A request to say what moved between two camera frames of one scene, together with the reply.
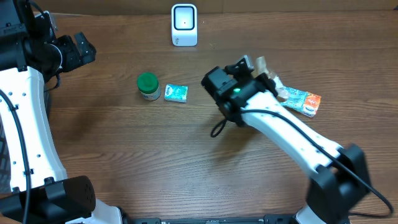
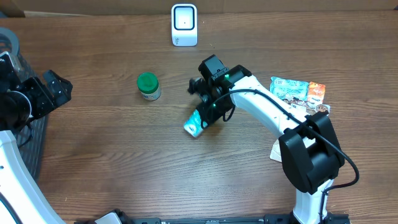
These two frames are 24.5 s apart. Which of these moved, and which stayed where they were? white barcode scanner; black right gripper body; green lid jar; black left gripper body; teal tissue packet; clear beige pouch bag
Moved: teal tissue packet; black right gripper body; black left gripper body; clear beige pouch bag
Stayed: green lid jar; white barcode scanner
